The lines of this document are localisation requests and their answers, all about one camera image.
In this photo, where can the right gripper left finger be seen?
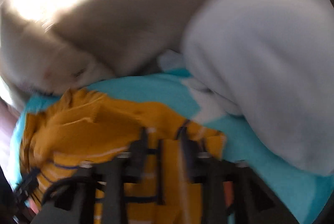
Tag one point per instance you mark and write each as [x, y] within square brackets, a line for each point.
[73, 199]

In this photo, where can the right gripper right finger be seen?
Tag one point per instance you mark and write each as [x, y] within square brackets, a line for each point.
[230, 189]

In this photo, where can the yellow striped small shirt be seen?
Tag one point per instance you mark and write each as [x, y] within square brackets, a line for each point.
[88, 126]

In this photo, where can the teal fleece cartoon blanket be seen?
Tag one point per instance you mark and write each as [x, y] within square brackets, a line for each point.
[309, 197]

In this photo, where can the white floral butterfly pillow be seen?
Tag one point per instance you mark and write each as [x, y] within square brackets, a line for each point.
[36, 61]

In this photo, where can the light grey plush pillow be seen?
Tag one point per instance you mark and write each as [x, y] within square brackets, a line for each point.
[270, 61]

